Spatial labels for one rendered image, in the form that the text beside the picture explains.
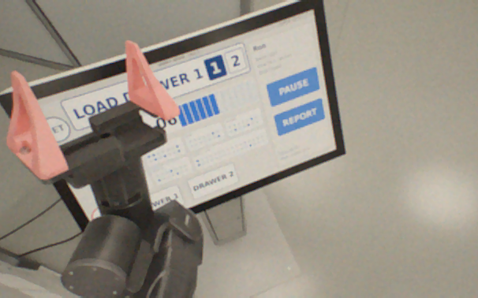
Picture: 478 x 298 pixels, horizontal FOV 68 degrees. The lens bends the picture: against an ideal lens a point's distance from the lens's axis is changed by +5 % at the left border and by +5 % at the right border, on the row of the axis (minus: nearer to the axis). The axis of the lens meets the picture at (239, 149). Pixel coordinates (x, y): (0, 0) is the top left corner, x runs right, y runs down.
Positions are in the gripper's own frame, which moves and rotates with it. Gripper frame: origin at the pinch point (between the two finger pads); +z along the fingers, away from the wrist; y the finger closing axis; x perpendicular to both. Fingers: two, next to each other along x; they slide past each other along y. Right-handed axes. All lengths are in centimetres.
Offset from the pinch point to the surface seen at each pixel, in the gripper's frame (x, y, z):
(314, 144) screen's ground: -3.0, -38.1, -27.6
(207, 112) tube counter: 9.7, -21.8, -18.1
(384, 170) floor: 7, -132, -99
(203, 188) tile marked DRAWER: 7.8, -17.9, -32.0
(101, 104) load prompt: 18.9, -8.4, -14.5
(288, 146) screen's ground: 0.0, -33.5, -26.9
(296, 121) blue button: 0.2, -35.6, -22.2
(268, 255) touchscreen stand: 25, -65, -116
